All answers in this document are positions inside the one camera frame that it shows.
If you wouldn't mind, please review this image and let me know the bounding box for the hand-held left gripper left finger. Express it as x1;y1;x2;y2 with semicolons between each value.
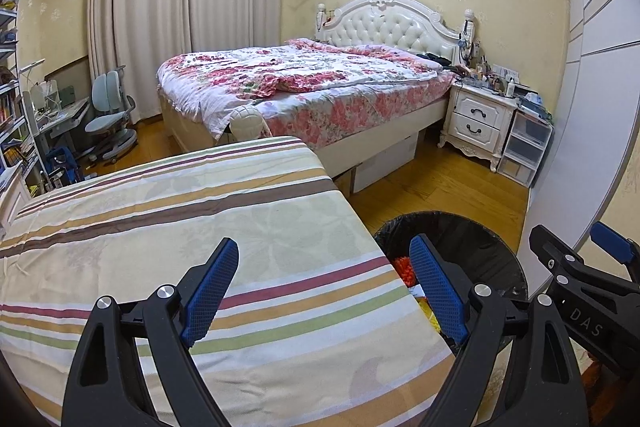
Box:
60;237;240;427

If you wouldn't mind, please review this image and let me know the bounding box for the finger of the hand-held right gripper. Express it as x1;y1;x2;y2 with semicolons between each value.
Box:
529;224;588;278
589;222;640;280

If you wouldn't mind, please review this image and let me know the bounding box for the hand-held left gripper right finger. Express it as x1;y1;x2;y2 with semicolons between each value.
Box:
409;234;588;427

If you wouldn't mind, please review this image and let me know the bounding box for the orange foam fruit net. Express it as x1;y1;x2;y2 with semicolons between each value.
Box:
392;256;420;289

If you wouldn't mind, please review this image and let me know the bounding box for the black lined trash bin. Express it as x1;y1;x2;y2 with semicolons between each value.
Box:
372;211;529;358

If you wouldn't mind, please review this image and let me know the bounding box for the striped bedsheet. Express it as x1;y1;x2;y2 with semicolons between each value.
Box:
0;136;456;427

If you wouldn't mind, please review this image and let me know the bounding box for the clear plastic drawer unit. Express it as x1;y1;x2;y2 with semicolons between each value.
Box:
497;109;555;188

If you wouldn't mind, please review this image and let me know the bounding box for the white wardrobe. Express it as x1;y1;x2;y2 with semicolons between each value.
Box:
515;0;640;288

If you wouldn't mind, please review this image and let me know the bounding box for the white under-bed storage box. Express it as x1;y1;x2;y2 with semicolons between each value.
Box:
350;134;420;195

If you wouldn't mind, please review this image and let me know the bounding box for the white two-drawer nightstand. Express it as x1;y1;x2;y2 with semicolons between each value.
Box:
439;82;518;172

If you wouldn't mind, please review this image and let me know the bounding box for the white quilted pouf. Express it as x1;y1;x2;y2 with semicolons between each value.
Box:
227;104;266;142

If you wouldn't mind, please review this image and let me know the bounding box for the nightstand clutter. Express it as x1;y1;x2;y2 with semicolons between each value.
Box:
457;52;543;108

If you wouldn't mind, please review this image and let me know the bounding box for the blue-grey ergonomic chair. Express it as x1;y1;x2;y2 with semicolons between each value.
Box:
84;64;138;165

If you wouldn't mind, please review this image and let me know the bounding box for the white wooden furniture panel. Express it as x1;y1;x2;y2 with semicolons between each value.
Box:
0;179;31;240

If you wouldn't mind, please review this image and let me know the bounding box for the grey study desk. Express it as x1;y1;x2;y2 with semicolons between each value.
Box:
35;99;93;152

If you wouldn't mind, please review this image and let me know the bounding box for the pink floral quilt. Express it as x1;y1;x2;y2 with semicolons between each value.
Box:
157;38;457;142

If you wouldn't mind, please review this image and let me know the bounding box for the white bookshelf with books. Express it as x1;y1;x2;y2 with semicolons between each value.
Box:
0;0;41;208

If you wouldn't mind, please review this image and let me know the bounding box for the white tufted headboard bed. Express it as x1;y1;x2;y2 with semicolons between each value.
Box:
156;0;476;180

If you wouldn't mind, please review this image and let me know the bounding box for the white desk lamp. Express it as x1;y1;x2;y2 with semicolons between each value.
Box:
19;59;43;108

